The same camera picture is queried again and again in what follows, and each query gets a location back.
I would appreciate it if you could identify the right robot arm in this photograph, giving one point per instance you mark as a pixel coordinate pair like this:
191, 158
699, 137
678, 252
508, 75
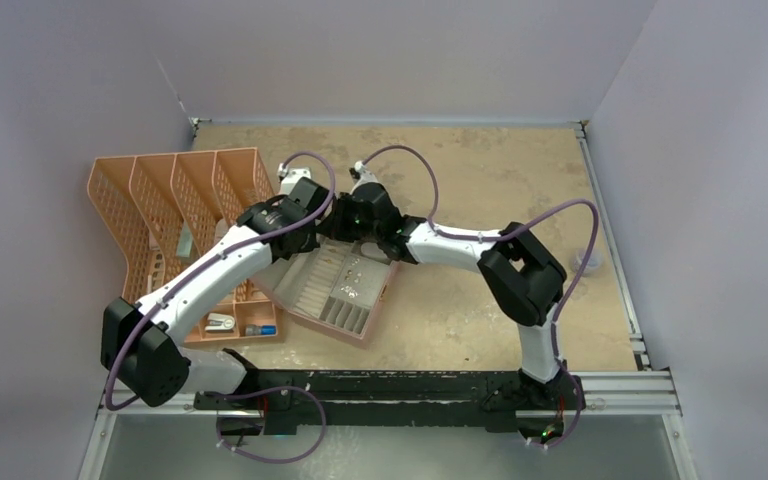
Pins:
524, 278

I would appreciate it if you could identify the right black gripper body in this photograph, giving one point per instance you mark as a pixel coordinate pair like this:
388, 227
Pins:
348, 227

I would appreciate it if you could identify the blue capped marker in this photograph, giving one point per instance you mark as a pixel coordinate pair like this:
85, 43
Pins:
259, 330

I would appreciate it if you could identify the pink jewelry box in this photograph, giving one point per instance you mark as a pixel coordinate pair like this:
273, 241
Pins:
308, 288

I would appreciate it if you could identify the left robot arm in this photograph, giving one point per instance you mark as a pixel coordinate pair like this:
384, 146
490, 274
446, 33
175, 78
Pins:
142, 342

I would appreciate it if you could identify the orange plastic organizer rack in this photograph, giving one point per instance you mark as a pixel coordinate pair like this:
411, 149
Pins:
166, 209

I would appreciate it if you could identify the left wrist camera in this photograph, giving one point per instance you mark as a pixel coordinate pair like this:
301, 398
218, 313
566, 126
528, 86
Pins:
294, 175

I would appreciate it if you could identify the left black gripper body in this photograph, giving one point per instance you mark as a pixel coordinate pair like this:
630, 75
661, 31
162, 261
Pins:
309, 240

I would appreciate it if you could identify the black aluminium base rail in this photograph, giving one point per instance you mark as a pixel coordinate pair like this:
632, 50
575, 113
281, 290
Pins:
282, 400

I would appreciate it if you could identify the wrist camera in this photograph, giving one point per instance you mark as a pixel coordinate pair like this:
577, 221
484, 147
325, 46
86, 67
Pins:
361, 175
294, 175

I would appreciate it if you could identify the small clear plastic cup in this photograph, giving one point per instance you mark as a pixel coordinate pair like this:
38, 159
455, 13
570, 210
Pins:
588, 264

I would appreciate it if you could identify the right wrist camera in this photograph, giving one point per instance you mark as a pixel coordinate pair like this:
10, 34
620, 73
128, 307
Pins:
361, 175

